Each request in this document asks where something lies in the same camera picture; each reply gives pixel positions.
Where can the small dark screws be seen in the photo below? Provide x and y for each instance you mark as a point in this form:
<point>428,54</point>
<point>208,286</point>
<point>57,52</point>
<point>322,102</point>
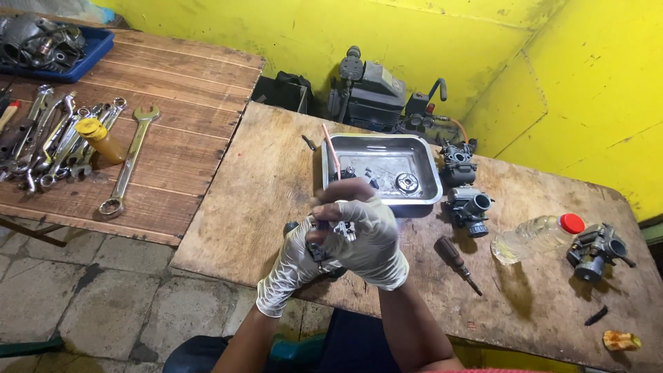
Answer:
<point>373,179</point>

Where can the stainless steel tray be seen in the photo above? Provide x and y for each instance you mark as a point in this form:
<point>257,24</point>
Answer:
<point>383,150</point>

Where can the round metal carburetor cap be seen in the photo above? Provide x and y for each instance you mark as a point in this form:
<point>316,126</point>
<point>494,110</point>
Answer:
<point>406,183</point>

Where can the small black carburetor part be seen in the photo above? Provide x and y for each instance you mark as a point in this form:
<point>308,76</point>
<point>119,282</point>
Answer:
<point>346,173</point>

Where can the clear plastic bottle red cap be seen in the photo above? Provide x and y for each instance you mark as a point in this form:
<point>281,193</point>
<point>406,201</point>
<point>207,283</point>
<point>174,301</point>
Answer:
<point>533,238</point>

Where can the person's right fingers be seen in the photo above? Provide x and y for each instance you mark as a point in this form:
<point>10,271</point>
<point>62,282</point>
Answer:
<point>347,189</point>

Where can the person's dark trousers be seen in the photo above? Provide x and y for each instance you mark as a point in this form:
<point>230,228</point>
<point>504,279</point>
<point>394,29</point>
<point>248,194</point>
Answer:
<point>342,344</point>

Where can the small black rubber strip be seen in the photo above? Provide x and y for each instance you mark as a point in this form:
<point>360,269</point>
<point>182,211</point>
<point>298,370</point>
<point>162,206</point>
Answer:
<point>596,315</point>

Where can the person's left fingers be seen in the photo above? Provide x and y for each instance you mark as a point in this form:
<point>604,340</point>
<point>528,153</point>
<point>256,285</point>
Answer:
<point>314,233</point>

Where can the person's left hand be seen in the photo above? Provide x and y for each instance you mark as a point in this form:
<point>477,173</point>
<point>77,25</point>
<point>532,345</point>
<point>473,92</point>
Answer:
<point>287,269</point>

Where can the yellow capped amber bottle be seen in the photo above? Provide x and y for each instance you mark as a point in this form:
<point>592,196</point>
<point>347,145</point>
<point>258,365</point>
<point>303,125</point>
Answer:
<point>103,141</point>

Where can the small black bent piece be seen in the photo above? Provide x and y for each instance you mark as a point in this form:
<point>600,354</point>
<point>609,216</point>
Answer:
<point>309,143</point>

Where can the black open box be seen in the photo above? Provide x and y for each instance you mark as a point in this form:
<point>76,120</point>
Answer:
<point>282,93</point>

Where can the grey carburetor with brass fittings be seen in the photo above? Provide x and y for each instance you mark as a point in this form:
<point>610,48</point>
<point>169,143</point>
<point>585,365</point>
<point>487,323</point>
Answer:
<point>595,254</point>

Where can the dark grey carburetor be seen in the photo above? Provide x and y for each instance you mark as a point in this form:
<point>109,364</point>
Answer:
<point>458,163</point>

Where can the green bar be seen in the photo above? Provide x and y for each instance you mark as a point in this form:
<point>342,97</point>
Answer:
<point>28,347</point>

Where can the grey carburetor with round intake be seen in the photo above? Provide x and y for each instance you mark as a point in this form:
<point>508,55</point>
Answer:
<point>469,207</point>

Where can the teal plastic stool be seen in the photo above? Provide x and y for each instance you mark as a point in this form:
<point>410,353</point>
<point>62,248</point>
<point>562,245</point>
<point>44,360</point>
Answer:
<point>298,348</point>

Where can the pile of steel wrenches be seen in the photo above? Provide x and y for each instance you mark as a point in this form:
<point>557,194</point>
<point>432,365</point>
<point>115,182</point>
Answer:
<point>46,140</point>

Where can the large steel combination wrench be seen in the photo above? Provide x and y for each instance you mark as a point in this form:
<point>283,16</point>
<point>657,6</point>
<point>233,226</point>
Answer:
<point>129,155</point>

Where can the person's right hand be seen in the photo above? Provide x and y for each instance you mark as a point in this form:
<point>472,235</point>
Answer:
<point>370,243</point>

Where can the small black carburetor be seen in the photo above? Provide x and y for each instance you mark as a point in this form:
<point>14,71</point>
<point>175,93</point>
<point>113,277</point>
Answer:
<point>346,230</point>

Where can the dark grey air compressor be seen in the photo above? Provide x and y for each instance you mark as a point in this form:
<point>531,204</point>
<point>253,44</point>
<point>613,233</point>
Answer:
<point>375,96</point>

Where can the blue tray of engine parts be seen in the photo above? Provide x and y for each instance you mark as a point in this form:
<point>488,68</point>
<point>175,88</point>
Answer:
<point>46,46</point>

